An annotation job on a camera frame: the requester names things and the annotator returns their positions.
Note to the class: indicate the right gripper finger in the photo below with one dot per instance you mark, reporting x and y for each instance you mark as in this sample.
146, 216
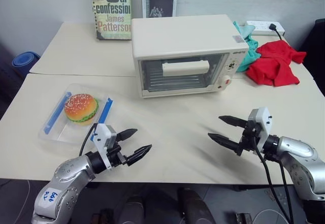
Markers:
223, 140
232, 121

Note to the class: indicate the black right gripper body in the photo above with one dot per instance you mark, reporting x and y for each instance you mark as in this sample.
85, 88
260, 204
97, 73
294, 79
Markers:
250, 136

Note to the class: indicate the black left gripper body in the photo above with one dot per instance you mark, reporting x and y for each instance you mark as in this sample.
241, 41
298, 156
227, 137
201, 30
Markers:
115, 156

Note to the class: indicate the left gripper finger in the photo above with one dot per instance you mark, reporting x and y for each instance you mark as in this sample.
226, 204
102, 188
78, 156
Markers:
127, 133
139, 153

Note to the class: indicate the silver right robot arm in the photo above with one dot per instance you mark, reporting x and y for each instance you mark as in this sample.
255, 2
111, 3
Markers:
299, 158

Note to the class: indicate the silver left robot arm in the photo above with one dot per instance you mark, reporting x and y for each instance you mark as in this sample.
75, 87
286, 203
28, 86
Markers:
68, 173

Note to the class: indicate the cream toaster oven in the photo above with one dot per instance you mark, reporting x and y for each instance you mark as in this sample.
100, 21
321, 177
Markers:
182, 33

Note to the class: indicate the toy hamburger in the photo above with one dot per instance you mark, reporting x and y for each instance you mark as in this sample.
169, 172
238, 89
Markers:
81, 108

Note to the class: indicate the dark rounded shape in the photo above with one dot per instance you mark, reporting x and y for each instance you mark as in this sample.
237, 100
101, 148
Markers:
195, 206
132, 211

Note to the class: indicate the clear plastic tray blue clips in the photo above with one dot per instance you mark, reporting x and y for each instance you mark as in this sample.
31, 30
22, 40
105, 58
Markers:
57, 130

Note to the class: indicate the red cloth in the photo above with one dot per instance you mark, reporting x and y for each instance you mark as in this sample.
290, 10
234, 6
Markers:
271, 61

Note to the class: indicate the teal cloth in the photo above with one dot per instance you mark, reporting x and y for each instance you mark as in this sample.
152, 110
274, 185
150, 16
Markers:
247, 48

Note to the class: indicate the white power strip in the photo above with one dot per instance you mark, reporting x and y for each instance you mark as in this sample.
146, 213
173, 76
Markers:
259, 27

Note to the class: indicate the black chair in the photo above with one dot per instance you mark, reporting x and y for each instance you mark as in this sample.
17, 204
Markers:
316, 48

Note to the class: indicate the blue rolled foam mat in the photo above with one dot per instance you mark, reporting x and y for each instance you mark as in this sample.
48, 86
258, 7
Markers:
24, 60

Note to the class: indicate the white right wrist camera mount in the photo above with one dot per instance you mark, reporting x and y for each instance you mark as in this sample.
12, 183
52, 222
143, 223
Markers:
262, 122

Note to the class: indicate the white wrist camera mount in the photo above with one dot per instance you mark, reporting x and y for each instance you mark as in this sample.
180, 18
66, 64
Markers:
100, 133
262, 122

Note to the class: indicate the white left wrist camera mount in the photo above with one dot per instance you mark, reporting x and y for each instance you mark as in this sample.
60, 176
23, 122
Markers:
100, 133

